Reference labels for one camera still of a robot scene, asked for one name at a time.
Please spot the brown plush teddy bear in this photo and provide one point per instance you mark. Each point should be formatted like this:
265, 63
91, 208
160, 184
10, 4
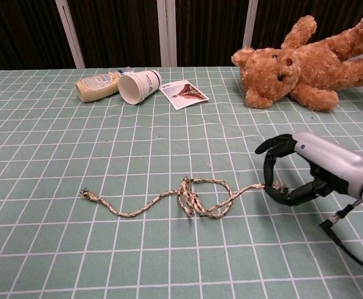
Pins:
309, 68

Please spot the green checked tablecloth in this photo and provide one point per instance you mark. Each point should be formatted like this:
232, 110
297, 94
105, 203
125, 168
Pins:
138, 149

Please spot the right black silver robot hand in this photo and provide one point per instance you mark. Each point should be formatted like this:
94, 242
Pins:
331, 155

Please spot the mayonnaise squeeze bottle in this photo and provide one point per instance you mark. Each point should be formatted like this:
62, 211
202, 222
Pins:
94, 88

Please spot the white metal frame post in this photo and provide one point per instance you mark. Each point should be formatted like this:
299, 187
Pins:
70, 34
250, 21
166, 31

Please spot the white paper cup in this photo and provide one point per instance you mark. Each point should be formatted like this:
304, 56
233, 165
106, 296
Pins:
139, 85

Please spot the white picture card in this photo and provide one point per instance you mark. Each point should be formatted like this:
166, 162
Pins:
184, 95

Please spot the black curtain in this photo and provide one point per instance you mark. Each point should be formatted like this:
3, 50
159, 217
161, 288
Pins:
119, 31

